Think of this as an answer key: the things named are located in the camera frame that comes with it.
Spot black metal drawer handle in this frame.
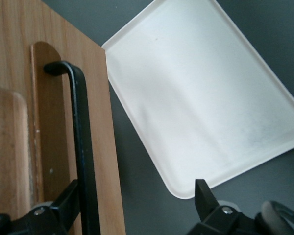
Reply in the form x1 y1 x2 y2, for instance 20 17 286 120
43 61 100 235

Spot light wooden rounded drawer front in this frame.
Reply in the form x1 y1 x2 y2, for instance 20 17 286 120
0 84 31 216

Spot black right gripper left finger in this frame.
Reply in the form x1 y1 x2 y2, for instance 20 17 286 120
0 179 79 235

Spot white plastic tray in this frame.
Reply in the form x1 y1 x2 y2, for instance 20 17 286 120
100 0 294 200

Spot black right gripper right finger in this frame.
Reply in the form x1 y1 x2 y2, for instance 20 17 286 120
186 179 259 235

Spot wooden drawer front with handle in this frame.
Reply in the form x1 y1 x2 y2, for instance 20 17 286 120
29 41 82 235

